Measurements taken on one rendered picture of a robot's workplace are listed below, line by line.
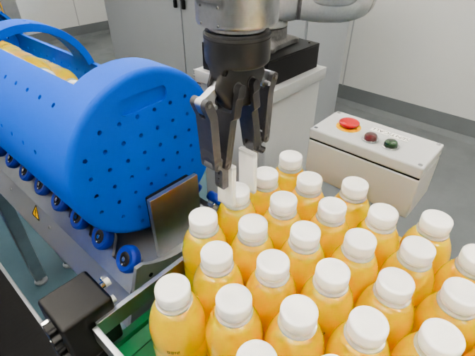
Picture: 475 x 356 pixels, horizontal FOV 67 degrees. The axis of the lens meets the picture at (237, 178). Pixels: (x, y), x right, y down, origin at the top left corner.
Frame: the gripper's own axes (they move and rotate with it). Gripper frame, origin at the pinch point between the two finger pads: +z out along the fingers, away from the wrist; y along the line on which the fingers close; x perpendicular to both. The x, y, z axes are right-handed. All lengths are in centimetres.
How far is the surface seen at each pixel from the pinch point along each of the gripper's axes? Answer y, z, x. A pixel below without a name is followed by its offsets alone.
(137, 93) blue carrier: 4.1, -9.6, -15.4
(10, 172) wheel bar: 15, 18, -58
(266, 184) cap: -5.3, 3.4, 1.3
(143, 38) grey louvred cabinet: -154, 53, -247
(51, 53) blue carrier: -10, 0, -78
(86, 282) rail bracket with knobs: 21.1, 10.4, -8.6
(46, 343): 24, 96, -72
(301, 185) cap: -8.2, 3.1, 5.7
